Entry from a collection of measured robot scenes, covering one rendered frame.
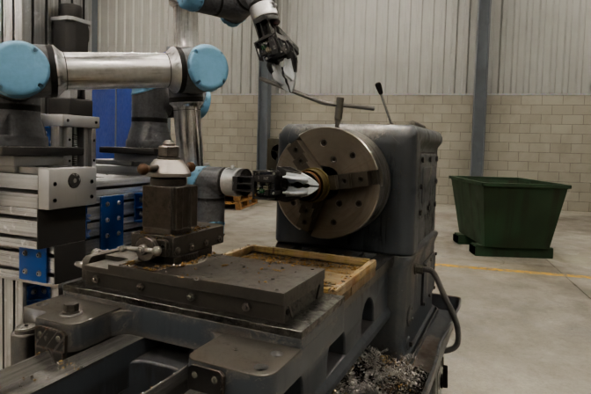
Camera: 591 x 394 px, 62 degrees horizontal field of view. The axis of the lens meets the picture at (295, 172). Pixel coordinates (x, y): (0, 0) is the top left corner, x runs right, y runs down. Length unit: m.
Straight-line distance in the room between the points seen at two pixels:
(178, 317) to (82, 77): 0.63
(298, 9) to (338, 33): 1.13
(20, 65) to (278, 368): 0.82
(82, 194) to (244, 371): 0.71
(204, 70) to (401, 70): 10.33
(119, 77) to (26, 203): 0.35
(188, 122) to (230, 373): 0.88
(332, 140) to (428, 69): 10.13
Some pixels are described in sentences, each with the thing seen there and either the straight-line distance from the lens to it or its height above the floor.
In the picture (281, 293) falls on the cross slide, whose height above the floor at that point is 0.97.
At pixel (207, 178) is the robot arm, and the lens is 1.30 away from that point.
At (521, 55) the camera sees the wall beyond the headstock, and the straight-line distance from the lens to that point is 11.68.
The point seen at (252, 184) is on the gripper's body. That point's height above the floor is 1.08.
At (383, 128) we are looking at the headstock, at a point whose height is 1.24.
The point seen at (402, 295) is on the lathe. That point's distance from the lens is 1.52.
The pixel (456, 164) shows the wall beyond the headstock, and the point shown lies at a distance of 11.29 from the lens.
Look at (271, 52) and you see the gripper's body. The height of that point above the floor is 1.43.
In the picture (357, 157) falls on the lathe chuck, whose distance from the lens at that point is 1.33.
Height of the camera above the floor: 1.18
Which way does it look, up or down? 3 degrees down
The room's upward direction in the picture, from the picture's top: 2 degrees clockwise
